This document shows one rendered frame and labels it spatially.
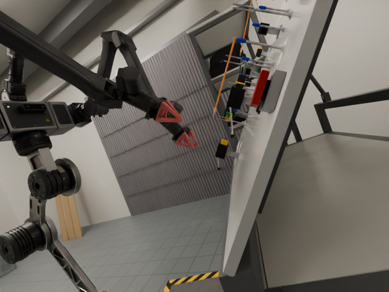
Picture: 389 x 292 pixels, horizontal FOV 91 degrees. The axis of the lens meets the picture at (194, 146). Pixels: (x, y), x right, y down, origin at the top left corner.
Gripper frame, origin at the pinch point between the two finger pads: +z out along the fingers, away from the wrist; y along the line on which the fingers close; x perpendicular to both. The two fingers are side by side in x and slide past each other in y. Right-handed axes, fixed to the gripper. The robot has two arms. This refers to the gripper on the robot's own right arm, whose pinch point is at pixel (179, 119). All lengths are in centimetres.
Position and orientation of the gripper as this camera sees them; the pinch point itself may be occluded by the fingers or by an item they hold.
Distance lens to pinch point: 63.0
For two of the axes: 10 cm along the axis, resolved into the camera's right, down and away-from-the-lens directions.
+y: 2.6, -3.1, 9.2
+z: 8.9, 4.4, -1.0
